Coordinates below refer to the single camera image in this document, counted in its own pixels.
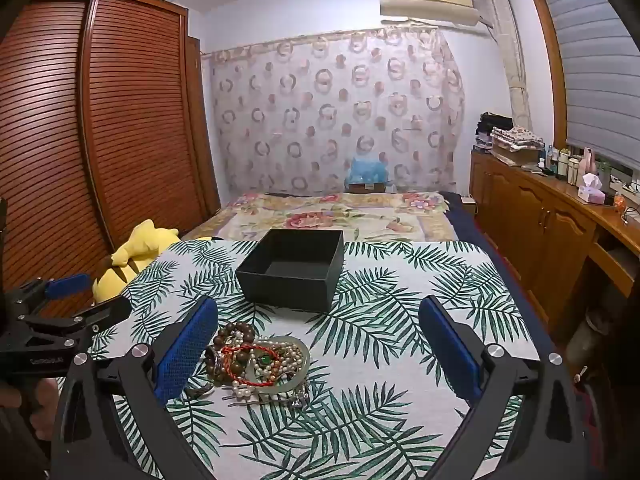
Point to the long wooden cabinet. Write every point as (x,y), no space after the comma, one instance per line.
(530,220)

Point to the stack of dark folded clothes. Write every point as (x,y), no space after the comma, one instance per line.
(492,127)

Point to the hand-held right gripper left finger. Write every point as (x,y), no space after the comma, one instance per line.
(182,355)

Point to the flat cardboard box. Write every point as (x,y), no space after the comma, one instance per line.
(515,156)

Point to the blue plastic bag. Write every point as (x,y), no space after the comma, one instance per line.
(369,170)

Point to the pale jade bangle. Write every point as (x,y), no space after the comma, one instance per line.
(302,360)

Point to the leaf print tablecloth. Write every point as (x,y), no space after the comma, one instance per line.
(380,410)

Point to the person's left hand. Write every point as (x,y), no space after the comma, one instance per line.
(45,405)

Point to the small brown cardboard box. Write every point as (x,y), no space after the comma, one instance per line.
(367,188)

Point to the black cardboard box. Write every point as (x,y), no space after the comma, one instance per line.
(280,295)

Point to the pink tissue box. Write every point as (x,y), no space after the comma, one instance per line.
(592,190)

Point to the yellow plush toy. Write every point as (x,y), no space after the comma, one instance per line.
(145,240)

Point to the circle print curtain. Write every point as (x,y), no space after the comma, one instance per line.
(300,110)

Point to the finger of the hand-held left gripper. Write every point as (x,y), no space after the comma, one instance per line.
(107,312)
(67,285)

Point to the beige air conditioner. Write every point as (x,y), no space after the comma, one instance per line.
(425,5)

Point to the small orange ornament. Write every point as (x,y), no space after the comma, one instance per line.
(620,204)

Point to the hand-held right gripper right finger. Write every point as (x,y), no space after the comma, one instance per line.
(450,355)

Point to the green stone earring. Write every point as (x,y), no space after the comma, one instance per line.
(269,358)

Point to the pink bottle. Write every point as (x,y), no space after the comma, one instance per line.
(588,165)

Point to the folded floral cloth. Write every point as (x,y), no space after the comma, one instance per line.
(517,137)

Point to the grey window blind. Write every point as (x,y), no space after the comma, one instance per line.
(595,60)

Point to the floral blanket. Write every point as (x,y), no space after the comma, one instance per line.
(310,215)

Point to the group of cosmetic bottles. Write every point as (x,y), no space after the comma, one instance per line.
(562,165)

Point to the wooden louvred wardrobe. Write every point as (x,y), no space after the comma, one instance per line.
(125,110)

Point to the dark blue bedsheet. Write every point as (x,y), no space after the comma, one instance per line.
(470,230)

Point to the dark metal bangle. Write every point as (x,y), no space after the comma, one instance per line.
(200,391)

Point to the silver hair clip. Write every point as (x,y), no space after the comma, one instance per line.
(295,400)

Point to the wrapped air conditioner pipe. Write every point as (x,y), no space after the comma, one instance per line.
(515,75)

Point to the white power strip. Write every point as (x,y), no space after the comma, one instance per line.
(625,187)

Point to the wooden window frame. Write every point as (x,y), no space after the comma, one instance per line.
(547,60)

